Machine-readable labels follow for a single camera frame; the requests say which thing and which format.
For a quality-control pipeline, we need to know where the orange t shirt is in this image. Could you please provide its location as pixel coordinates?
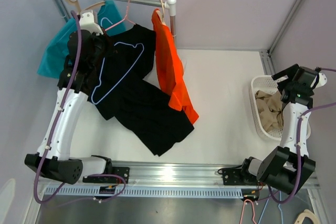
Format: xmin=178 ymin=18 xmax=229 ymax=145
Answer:
xmin=151 ymin=8 xmax=199 ymax=124

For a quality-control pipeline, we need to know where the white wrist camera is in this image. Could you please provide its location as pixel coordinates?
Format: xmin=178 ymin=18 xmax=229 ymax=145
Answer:
xmin=312 ymin=67 xmax=327 ymax=89
xmin=79 ymin=9 xmax=103 ymax=35

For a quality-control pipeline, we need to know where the white plastic basket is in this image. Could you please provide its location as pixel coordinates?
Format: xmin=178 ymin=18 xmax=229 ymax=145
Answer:
xmin=249 ymin=75 xmax=310 ymax=144

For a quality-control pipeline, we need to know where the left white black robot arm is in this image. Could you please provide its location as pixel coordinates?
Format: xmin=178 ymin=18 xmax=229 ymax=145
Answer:
xmin=24 ymin=30 xmax=113 ymax=185

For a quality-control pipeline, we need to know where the wooden hanger on floor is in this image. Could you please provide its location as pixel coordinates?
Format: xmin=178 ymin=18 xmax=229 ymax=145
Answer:
xmin=294 ymin=209 xmax=321 ymax=224

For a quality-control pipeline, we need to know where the beige t shirt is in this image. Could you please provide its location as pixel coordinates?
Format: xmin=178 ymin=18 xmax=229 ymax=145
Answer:
xmin=255 ymin=90 xmax=284 ymax=132

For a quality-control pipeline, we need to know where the beige wooden hanger right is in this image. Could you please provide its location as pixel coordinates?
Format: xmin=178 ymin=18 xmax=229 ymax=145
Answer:
xmin=159 ymin=0 xmax=170 ymax=26

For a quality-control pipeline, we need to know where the black t shirt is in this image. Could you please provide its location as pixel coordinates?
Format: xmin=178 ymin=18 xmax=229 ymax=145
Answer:
xmin=96 ymin=30 xmax=194 ymax=156

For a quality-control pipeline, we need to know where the pink wire hanger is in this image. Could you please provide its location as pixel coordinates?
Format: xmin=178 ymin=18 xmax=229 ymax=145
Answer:
xmin=105 ymin=0 xmax=136 ymax=31

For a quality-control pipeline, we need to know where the teal t shirt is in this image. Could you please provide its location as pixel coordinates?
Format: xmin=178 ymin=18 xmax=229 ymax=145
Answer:
xmin=37 ymin=0 xmax=122 ymax=79

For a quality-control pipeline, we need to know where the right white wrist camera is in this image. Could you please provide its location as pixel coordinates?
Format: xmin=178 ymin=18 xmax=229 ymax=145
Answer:
xmin=312 ymin=67 xmax=327 ymax=89

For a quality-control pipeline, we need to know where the blue hanger on floor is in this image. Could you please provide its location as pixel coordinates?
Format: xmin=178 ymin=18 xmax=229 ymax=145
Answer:
xmin=257 ymin=196 xmax=284 ymax=224

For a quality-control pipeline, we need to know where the aluminium mounting rail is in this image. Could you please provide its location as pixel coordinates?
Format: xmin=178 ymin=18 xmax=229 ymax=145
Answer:
xmin=34 ymin=161 xmax=321 ymax=198

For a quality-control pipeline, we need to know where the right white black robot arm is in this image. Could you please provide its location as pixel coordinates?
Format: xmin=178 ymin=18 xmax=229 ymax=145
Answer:
xmin=239 ymin=64 xmax=327 ymax=196

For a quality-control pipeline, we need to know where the light blue wire hanger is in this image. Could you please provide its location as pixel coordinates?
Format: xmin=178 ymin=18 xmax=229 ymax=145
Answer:
xmin=90 ymin=24 xmax=152 ymax=105

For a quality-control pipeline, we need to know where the pink hanger on floor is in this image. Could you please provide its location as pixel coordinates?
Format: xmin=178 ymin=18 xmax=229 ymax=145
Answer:
xmin=240 ymin=199 xmax=257 ymax=224

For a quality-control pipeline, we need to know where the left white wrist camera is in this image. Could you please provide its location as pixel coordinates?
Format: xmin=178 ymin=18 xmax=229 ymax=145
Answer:
xmin=79 ymin=9 xmax=103 ymax=35

